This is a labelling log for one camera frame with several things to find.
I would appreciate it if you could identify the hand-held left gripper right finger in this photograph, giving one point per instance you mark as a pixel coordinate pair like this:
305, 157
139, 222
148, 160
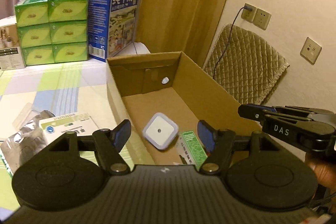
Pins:
205, 133

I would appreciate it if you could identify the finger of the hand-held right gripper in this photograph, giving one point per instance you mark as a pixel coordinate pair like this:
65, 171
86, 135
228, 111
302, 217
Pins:
250, 112

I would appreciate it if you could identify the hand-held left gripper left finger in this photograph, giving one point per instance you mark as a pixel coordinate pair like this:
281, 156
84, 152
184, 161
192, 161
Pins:
122, 133

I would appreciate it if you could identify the green medicine box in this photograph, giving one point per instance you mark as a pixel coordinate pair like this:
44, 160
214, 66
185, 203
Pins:
190, 145

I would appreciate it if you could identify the brown cardboard box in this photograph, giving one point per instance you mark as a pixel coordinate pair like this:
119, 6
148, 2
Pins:
189, 103

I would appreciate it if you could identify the white square plug night light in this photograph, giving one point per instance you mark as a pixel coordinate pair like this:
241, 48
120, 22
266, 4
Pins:
160, 132

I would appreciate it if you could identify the white tablet box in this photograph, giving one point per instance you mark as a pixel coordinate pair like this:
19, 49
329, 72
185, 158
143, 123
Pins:
65, 125

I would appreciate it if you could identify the checked cloth covered desktop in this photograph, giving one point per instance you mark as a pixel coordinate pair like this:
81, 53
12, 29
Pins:
65, 87

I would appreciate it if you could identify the person's right hand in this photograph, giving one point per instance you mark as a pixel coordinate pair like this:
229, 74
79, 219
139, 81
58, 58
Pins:
321, 171

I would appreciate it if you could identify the quilted beige chair cover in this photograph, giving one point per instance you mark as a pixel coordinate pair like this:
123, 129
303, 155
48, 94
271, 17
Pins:
246, 64

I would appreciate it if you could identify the silver foil pouch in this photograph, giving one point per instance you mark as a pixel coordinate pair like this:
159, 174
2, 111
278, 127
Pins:
21, 145

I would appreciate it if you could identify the blue milk carton box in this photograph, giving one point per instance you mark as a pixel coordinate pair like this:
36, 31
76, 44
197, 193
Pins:
115, 22

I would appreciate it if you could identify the stack of green tissue packs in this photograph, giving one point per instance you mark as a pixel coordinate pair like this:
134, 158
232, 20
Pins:
52, 29

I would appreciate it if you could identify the yellow wooden door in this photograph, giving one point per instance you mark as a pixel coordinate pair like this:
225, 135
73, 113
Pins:
183, 3

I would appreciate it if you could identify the white product box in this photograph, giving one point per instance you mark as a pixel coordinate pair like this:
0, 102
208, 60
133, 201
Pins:
10, 48

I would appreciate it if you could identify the round-hole beige wall socket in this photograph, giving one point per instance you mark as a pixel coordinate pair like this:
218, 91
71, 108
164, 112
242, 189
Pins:
311, 50

